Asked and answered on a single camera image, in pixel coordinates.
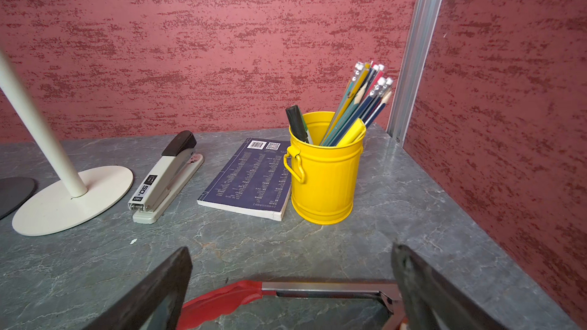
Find dark grey utensil rack stand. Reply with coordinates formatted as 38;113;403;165
0;177;36;219

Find yellow metal pencil bucket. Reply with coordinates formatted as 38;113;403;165
284;121;367;226

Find aluminium corner post right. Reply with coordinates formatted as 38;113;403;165
387;0;443;146

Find cream utensil rack stand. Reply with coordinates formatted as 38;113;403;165
1;53;134;236

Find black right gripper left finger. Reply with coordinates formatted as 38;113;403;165
86;247;192;329

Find white black stapler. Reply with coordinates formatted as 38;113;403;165
128;131;204;225

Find black marker pen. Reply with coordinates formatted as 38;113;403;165
286;105;313;145

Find bundle of pencils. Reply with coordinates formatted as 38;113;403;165
319;61;394;147

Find purple book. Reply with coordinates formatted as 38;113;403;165
197;137;292;222

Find small red silicone tongs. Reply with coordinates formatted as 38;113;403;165
177;280;408;329

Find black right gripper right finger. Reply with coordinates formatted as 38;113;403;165
391;244;504;329

